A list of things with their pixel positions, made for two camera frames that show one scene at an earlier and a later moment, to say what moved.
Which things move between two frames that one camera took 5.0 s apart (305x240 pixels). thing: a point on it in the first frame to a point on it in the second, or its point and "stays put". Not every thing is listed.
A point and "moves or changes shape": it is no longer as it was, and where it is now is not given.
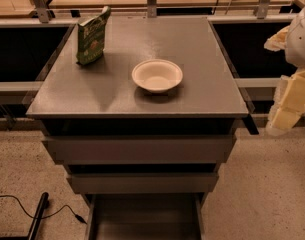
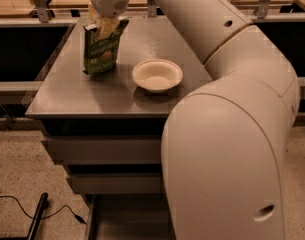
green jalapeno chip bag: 91,38 moves or changes shape
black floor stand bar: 43,205 stays put
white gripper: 300,45 to 109,3
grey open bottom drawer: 145,216 stays put
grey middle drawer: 146,183 stays put
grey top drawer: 140,149 stays put
